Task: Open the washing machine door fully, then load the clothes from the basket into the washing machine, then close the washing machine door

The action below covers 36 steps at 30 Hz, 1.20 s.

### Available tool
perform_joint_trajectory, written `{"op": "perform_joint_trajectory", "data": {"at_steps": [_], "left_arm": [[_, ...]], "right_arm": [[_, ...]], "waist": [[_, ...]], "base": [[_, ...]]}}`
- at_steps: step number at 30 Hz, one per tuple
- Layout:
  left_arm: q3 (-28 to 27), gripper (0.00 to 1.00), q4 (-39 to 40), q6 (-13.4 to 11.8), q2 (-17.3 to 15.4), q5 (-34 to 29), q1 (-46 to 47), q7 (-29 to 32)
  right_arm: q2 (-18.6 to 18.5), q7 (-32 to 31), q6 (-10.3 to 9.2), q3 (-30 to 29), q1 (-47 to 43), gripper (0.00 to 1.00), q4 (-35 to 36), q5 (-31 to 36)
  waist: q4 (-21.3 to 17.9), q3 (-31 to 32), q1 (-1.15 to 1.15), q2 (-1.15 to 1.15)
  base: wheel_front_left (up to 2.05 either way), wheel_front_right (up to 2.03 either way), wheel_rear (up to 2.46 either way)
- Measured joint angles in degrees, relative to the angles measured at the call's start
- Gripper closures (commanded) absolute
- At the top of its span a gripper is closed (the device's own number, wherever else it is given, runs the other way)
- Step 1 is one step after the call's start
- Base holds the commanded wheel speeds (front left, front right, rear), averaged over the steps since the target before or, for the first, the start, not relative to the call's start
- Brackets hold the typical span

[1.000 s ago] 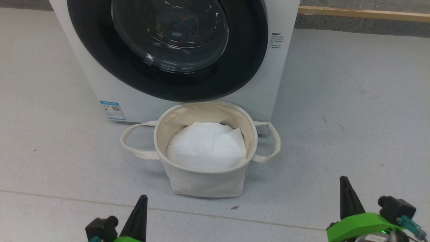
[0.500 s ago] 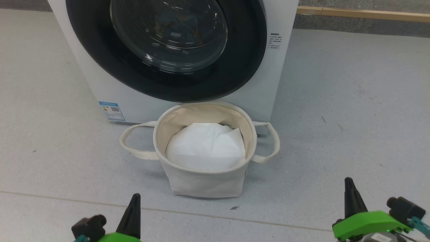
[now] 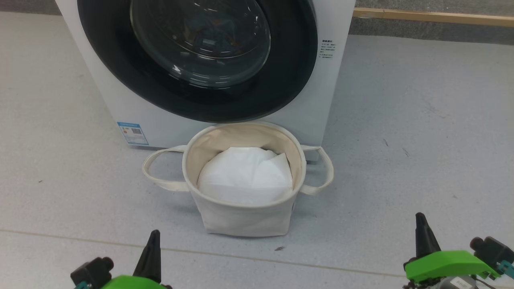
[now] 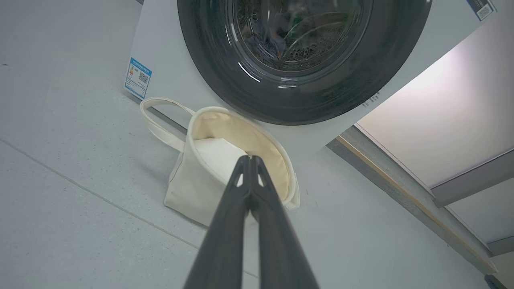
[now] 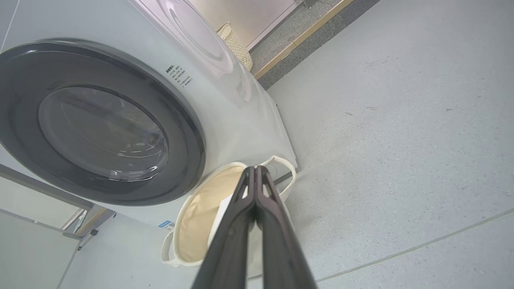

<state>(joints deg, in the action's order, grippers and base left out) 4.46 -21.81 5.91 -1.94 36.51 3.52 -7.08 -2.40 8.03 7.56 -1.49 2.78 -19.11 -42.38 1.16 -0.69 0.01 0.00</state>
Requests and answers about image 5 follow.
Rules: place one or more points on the white front-load washing machine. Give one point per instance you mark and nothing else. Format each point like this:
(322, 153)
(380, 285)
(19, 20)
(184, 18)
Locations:
(241, 128)

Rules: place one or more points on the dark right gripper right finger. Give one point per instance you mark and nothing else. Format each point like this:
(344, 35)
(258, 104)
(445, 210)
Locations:
(281, 249)

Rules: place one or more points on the wooden floor strip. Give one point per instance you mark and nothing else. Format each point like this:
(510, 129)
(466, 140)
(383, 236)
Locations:
(297, 40)

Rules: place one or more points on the black-rimmed glass washer door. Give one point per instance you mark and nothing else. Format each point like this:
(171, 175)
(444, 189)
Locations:
(184, 144)

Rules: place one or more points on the blue energy label sticker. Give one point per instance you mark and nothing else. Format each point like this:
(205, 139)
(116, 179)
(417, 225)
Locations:
(166, 224)

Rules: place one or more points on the cream wicker basket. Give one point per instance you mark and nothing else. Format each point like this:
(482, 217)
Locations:
(239, 46)

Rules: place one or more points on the white canvas laundry basket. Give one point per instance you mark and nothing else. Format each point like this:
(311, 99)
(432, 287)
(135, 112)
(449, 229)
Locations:
(200, 216)

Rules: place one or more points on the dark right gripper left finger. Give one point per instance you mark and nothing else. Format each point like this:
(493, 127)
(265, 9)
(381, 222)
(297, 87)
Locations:
(229, 249)

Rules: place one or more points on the printed text label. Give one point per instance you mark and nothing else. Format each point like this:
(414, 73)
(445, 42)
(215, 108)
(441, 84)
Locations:
(180, 76)

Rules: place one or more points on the white panel grey frame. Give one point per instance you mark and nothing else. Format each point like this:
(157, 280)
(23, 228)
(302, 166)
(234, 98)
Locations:
(32, 241)

